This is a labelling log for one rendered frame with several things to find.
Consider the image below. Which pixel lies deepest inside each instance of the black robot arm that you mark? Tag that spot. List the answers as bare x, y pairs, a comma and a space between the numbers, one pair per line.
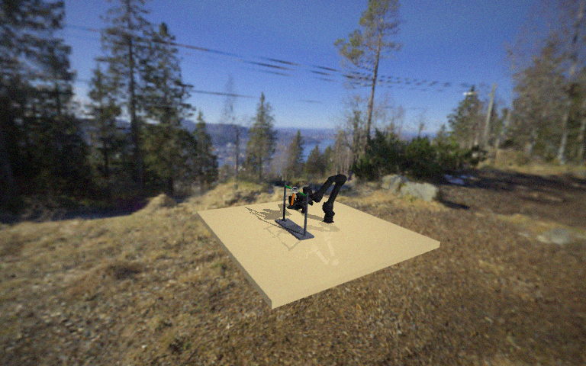
318, 195

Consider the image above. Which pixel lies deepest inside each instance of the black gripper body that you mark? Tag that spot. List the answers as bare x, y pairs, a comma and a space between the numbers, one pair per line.
300, 205

